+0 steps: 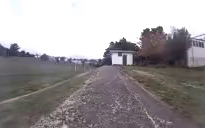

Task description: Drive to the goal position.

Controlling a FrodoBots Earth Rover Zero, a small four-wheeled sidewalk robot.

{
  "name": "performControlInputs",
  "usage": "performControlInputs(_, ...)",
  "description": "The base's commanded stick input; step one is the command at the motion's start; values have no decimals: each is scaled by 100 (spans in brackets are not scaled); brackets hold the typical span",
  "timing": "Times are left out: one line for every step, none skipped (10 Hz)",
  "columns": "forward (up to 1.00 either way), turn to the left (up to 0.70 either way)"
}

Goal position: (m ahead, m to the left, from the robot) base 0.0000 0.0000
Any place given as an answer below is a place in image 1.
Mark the small white shed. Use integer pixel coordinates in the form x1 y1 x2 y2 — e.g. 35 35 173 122
109 49 137 66

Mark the grey asphalt path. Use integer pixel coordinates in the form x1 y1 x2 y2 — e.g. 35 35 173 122
30 65 199 128

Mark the group of trees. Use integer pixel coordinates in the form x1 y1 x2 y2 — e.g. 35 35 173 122
102 25 193 66

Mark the narrow dirt track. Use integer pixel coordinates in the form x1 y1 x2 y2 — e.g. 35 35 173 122
0 70 93 108

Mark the grass verge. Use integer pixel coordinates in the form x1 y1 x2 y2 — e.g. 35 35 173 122
120 64 205 128
0 55 99 128

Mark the row of distant trees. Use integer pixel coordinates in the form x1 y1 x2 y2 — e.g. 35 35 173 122
0 42 69 63

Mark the large white building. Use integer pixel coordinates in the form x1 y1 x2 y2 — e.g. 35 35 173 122
186 38 205 68

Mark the wire fence with posts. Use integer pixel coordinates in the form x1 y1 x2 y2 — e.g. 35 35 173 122
68 60 98 73

